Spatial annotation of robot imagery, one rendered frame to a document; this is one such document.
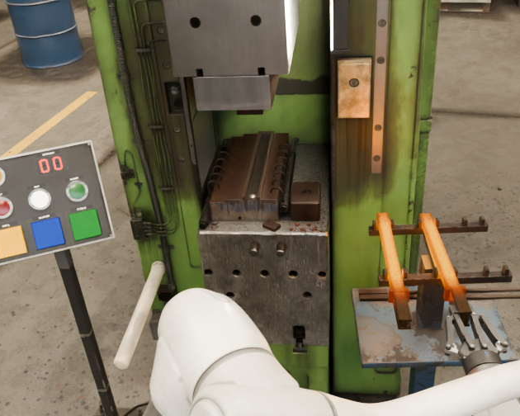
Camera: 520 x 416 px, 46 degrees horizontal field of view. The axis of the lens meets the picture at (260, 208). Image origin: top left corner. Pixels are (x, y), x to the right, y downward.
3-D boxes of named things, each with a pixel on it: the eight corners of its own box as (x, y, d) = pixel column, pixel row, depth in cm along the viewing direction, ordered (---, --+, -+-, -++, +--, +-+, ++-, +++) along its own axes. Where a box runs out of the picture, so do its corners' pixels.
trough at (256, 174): (260, 200, 179) (260, 196, 178) (242, 200, 179) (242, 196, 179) (274, 134, 213) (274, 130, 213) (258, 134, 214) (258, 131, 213)
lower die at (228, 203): (278, 221, 182) (276, 196, 177) (211, 220, 185) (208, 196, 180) (289, 153, 217) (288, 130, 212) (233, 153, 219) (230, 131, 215)
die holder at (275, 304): (328, 346, 199) (328, 234, 175) (213, 342, 205) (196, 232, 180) (332, 242, 246) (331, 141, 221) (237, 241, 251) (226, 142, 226)
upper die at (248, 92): (271, 110, 162) (269, 75, 157) (196, 111, 165) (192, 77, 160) (284, 54, 197) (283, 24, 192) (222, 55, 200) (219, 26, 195)
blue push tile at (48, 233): (65, 243, 169) (58, 216, 168) (36, 250, 167) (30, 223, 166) (65, 243, 171) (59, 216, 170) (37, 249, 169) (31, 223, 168)
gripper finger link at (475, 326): (481, 347, 126) (489, 347, 126) (470, 309, 136) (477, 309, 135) (479, 360, 129) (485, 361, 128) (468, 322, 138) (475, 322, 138)
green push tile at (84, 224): (101, 234, 171) (95, 208, 171) (74, 241, 169) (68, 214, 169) (102, 234, 173) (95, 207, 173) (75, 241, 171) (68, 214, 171)
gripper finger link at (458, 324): (475, 361, 129) (468, 361, 129) (456, 323, 138) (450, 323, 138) (477, 347, 126) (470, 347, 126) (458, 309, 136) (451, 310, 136)
